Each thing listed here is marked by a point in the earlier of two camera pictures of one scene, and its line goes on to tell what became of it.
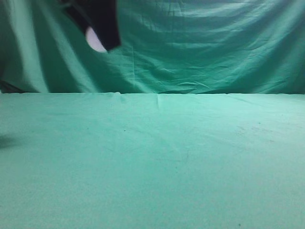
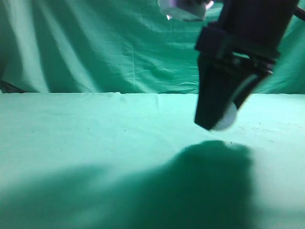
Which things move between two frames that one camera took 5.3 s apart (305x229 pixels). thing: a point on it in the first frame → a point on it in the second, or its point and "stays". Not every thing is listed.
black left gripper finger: x=101 y=15 → x=254 y=29
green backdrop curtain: x=190 y=46 stays
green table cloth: x=136 y=160 stays
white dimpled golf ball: x=93 y=41 → x=227 y=119
